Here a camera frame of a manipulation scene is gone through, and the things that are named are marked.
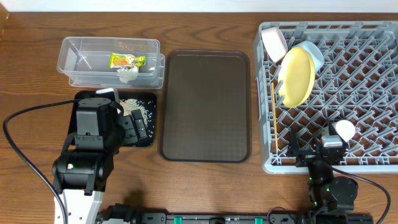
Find rice food scraps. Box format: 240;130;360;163
120;99;156;138

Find pale green cup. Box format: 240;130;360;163
331;119;356;142

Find white tissue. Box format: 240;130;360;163
117;67;139;83

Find long wooden chopstick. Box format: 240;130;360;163
271;82;279;154

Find green snack wrapper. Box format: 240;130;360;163
109;53;146;68

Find yellow plate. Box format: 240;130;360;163
278;47;315;108

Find light blue bowl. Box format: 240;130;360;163
295;40;325;72

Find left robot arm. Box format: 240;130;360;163
53;98;148;223

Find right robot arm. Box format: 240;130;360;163
287;129;358;223

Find grey dishwasher rack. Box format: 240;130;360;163
253;21;397;174

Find black plastic tray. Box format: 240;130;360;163
68;90;157;147

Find brown serving tray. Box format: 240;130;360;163
159;50;251;164

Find clear plastic bin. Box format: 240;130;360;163
57;37;165;90

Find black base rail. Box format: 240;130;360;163
94;204;374;224

